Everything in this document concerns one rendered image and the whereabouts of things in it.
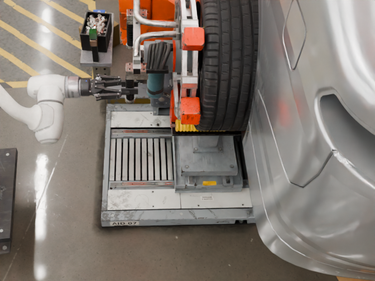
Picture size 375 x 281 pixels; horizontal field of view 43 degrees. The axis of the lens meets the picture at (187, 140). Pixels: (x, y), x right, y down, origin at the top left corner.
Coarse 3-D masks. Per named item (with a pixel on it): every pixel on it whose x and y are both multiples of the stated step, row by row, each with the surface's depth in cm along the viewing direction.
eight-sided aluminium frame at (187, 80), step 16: (176, 0) 212; (192, 0) 192; (176, 16) 222; (192, 16) 188; (192, 64) 188; (176, 80) 234; (192, 80) 186; (176, 96) 227; (192, 96) 193; (176, 112) 215
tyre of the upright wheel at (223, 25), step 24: (216, 0) 184; (240, 0) 186; (216, 24) 180; (240, 24) 181; (216, 48) 179; (240, 48) 180; (216, 72) 182; (240, 72) 183; (216, 96) 186; (240, 96) 188; (216, 120) 197; (240, 120) 198
